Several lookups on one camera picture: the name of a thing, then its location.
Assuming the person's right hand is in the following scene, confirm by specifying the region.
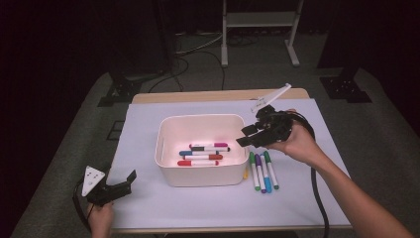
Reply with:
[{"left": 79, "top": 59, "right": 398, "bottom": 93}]
[{"left": 264, "top": 108, "right": 327, "bottom": 168}]

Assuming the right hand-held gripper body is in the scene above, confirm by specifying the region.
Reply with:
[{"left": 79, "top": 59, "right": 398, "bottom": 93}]
[{"left": 250, "top": 82, "right": 295, "bottom": 149}]

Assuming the dark floor cable bundle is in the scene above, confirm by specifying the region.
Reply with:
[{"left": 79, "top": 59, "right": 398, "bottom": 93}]
[{"left": 227, "top": 32, "right": 263, "bottom": 48}]

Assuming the grey floor cable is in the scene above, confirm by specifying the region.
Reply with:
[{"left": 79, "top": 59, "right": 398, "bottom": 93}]
[{"left": 174, "top": 32, "right": 226, "bottom": 56}]

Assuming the person's left hand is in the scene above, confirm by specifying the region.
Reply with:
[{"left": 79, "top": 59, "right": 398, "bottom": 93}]
[{"left": 86, "top": 200, "right": 116, "bottom": 238}]

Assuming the purple marker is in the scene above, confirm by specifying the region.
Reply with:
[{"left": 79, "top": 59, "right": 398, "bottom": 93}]
[{"left": 254, "top": 153, "right": 267, "bottom": 194}]

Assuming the thick black gripper cable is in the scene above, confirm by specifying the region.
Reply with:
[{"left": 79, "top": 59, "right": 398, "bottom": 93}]
[{"left": 286, "top": 111, "right": 331, "bottom": 238}]

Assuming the white metal stand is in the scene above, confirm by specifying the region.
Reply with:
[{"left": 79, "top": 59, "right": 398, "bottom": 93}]
[{"left": 220, "top": 0, "right": 305, "bottom": 69}]

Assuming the black vertical post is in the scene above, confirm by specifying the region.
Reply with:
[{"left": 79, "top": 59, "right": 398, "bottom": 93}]
[{"left": 155, "top": 0, "right": 176, "bottom": 73}]

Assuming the dark green marker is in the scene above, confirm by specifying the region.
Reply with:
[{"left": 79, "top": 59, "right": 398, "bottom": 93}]
[{"left": 262, "top": 150, "right": 280, "bottom": 190}]

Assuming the pink marker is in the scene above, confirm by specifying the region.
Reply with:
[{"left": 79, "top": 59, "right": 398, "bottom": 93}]
[{"left": 189, "top": 142, "right": 229, "bottom": 149}]

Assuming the white storage box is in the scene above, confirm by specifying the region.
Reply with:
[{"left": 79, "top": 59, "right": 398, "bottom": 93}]
[{"left": 154, "top": 113, "right": 251, "bottom": 188}]

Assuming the black stand base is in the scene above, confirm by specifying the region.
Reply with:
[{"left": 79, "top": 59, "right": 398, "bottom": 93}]
[
  {"left": 97, "top": 67, "right": 144, "bottom": 108},
  {"left": 319, "top": 65, "right": 373, "bottom": 104}
]

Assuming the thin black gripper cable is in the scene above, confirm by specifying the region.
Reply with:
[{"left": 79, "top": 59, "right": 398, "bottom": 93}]
[{"left": 72, "top": 179, "right": 94, "bottom": 232}]

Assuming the black marker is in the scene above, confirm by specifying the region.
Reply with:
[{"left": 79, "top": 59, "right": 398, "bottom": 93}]
[{"left": 190, "top": 146, "right": 232, "bottom": 154}]

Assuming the white table mat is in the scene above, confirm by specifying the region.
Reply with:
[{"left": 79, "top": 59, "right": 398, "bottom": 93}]
[{"left": 106, "top": 98, "right": 353, "bottom": 230}]

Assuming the light blue marker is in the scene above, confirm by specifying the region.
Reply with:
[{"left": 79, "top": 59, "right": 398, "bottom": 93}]
[{"left": 260, "top": 152, "right": 273, "bottom": 194}]

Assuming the black floor cable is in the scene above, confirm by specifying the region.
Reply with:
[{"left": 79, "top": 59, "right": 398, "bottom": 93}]
[
  {"left": 147, "top": 56, "right": 191, "bottom": 94},
  {"left": 194, "top": 50, "right": 228, "bottom": 91}
]

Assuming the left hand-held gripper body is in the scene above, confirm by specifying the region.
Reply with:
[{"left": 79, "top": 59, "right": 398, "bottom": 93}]
[{"left": 80, "top": 165, "right": 134, "bottom": 208}]

